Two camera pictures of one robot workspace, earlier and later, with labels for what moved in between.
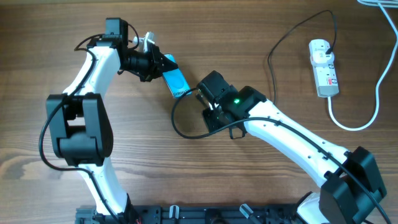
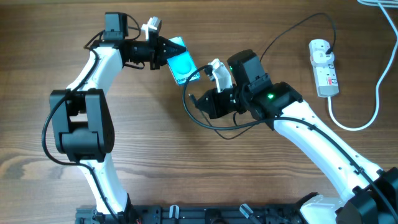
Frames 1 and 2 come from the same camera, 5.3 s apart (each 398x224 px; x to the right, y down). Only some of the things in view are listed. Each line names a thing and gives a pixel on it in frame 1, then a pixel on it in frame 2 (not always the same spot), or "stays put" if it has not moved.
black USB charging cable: (329, 51) -> (193, 101)
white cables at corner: (382, 4) stays put
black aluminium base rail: (196, 214) stays put
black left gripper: (157, 62) -> (156, 51)
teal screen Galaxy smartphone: (175, 79) -> (181, 65)
